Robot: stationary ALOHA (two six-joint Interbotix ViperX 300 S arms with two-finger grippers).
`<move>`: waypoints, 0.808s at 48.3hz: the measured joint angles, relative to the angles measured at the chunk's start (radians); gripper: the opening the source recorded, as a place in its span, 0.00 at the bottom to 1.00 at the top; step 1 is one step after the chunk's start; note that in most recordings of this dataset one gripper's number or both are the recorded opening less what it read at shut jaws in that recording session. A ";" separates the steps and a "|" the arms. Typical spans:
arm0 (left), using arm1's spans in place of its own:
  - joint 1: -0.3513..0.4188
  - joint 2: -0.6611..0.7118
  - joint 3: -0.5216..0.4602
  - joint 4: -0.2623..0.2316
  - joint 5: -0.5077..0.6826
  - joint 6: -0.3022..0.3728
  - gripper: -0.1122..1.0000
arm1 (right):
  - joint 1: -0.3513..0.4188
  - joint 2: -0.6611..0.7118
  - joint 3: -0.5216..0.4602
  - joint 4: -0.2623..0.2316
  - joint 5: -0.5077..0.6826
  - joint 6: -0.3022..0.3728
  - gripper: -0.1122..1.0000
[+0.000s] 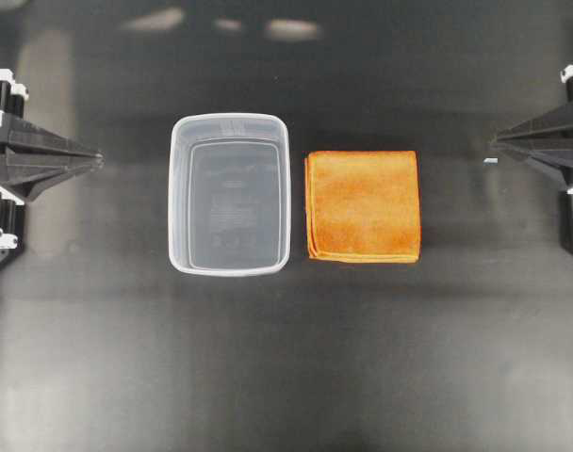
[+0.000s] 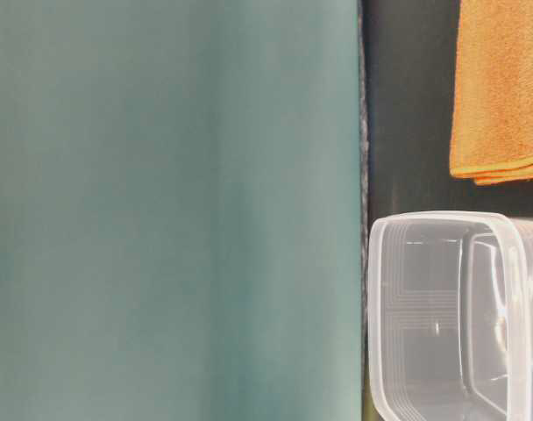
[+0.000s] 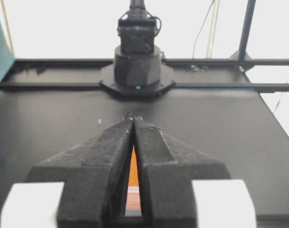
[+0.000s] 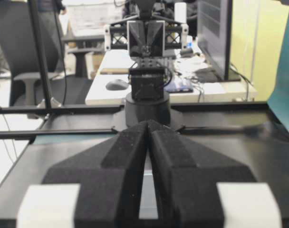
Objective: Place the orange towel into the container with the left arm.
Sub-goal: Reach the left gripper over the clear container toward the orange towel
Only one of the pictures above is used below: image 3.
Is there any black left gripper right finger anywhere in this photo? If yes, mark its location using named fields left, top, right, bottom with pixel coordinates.
left=134, top=117, right=231, bottom=228

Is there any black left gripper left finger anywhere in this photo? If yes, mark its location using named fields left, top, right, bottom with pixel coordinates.
left=26, top=113, right=134, bottom=228

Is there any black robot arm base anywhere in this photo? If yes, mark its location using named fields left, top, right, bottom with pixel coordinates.
left=100, top=0, right=175, bottom=97

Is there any orange towel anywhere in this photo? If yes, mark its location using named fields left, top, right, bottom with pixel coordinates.
left=125, top=148, right=141, bottom=216

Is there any yellow vertical pole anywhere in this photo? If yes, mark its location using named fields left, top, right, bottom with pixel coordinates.
left=1, top=0, right=15, bottom=57

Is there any thin hanging black cable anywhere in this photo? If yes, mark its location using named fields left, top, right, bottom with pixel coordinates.
left=192, top=0, right=218, bottom=59

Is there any black vertical frame post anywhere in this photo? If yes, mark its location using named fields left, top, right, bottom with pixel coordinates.
left=238, top=0, right=256, bottom=61

